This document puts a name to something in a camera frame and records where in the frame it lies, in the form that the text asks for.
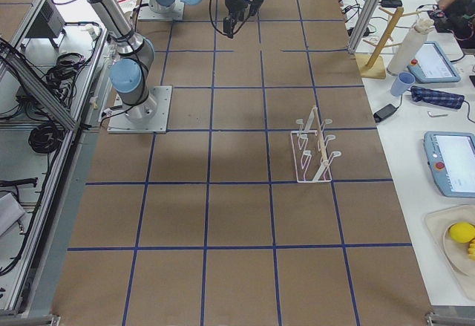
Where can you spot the aluminium frame post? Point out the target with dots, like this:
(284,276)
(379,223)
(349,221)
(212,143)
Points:
(361,25)

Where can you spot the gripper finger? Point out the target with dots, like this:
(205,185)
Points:
(227,26)
(233,21)

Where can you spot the beige plate with food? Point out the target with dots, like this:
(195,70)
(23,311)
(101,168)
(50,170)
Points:
(439,224)

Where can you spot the black power adapter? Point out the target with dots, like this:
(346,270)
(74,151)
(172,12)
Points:
(384,113)

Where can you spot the white wire cup rack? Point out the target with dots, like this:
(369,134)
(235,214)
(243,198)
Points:
(310,154)

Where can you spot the near teach pendant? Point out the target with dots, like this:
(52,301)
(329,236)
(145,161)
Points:
(450,157)

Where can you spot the yellow lemon toy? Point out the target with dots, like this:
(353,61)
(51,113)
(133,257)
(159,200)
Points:
(462,232)

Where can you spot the folded blue umbrella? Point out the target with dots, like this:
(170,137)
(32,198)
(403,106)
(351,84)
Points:
(439,98)

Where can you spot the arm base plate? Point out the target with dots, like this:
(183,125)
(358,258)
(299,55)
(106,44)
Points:
(159,13)
(149,117)

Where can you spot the wooden mug tree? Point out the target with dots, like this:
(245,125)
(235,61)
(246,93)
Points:
(372,66)

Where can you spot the white paper towel roll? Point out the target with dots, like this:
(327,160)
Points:
(412,42)

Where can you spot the teach pendant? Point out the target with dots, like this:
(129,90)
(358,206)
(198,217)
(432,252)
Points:
(450,157)
(431,65)

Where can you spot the blue cup on desk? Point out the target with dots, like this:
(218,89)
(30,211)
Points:
(403,82)

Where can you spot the far teach pendant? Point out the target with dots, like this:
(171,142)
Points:
(431,65)

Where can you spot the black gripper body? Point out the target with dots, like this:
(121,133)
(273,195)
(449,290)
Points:
(235,6)

